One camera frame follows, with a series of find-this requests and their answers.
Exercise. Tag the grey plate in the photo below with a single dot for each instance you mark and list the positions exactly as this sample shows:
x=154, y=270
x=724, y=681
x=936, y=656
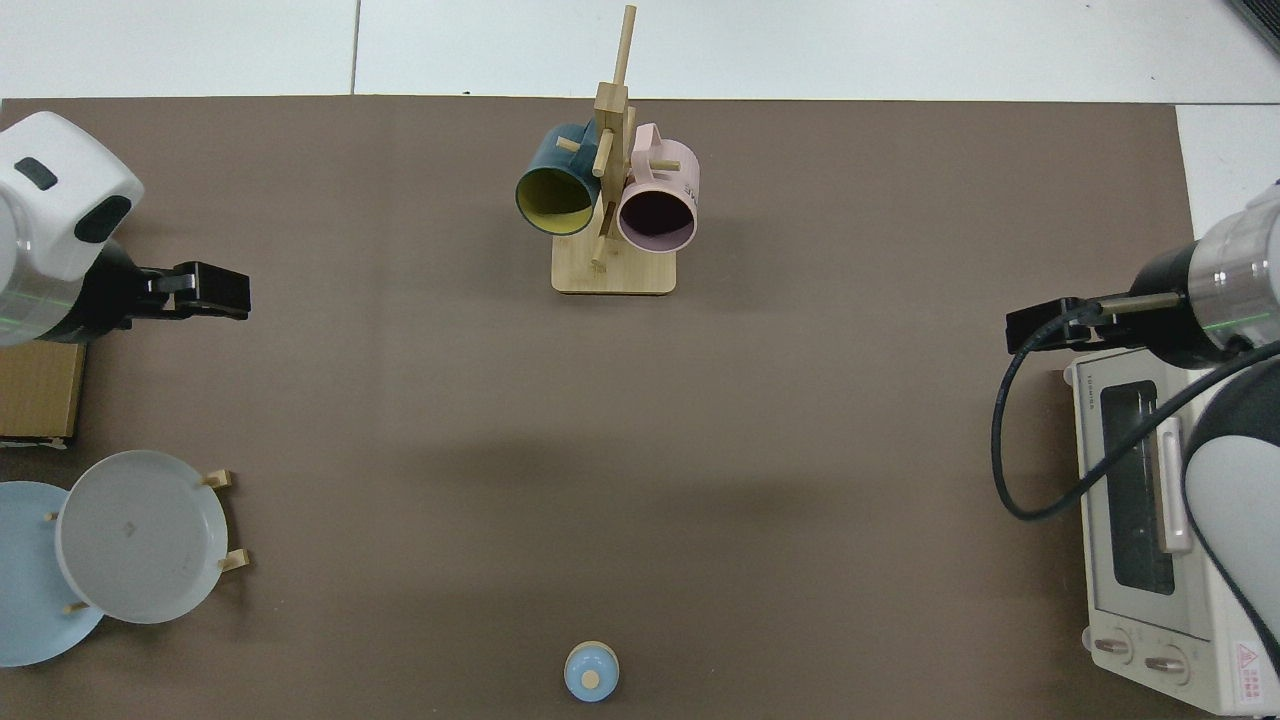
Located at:
x=140, y=535

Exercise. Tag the wooden plate rack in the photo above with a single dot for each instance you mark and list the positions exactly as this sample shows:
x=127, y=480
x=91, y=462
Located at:
x=236, y=560

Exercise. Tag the light blue plate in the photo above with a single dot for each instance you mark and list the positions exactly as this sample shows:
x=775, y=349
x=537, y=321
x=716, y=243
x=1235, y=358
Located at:
x=30, y=580

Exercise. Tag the pale toaster oven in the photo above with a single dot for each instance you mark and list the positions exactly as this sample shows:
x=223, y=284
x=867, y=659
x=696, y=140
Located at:
x=1140, y=620

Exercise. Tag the dark grey flat object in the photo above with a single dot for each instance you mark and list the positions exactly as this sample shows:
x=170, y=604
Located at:
x=1262, y=18

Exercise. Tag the dark blue mug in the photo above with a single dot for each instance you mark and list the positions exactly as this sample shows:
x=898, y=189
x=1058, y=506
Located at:
x=550, y=160

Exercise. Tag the wooden cup stand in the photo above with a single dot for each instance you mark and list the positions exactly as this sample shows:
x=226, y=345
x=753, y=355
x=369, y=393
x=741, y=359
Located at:
x=615, y=275

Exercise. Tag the brown table cloth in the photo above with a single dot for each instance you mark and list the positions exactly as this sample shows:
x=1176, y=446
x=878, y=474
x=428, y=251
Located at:
x=600, y=450

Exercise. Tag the pink mug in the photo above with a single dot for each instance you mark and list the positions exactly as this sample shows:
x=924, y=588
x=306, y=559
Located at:
x=665, y=175

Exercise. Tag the small blue round thing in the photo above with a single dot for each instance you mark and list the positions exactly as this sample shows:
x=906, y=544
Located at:
x=591, y=672

